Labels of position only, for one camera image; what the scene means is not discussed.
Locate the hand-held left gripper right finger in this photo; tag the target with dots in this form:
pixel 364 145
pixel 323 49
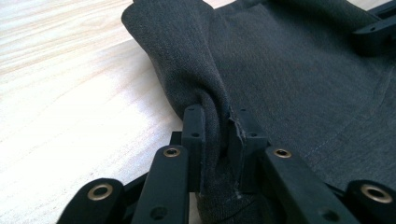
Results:
pixel 250 146

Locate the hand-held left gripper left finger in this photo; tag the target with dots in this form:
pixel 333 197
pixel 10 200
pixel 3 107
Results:
pixel 193 133

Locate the dark grey pleated skirt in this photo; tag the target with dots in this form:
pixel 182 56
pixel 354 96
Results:
pixel 280 77

